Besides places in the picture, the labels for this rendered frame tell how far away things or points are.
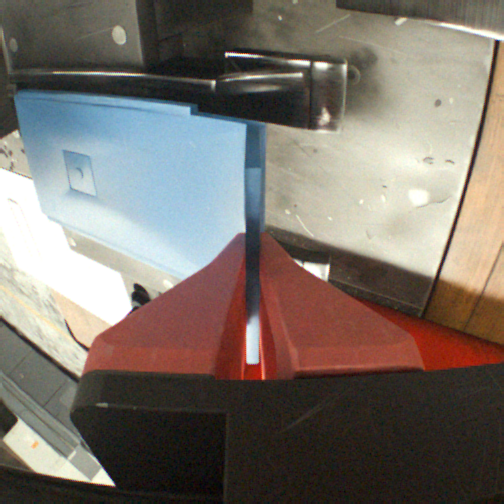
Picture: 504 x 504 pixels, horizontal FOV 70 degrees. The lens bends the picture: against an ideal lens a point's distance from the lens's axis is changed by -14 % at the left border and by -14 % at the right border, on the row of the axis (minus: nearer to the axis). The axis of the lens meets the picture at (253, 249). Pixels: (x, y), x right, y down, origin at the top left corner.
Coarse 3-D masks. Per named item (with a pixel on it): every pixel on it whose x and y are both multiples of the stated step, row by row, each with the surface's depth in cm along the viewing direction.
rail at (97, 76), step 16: (160, 64) 14; (176, 64) 14; (192, 64) 14; (208, 64) 14; (224, 64) 14; (16, 80) 17; (32, 80) 17; (48, 80) 16; (64, 80) 16; (80, 80) 15; (96, 80) 15; (112, 80) 14; (128, 80) 14; (144, 80) 14; (160, 80) 13; (176, 80) 13; (192, 80) 13; (208, 80) 12
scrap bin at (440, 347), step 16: (368, 304) 27; (400, 320) 26; (416, 320) 26; (416, 336) 25; (432, 336) 24; (448, 336) 24; (464, 336) 24; (432, 352) 24; (448, 352) 23; (464, 352) 23; (480, 352) 23; (496, 352) 23; (256, 368) 37; (432, 368) 23
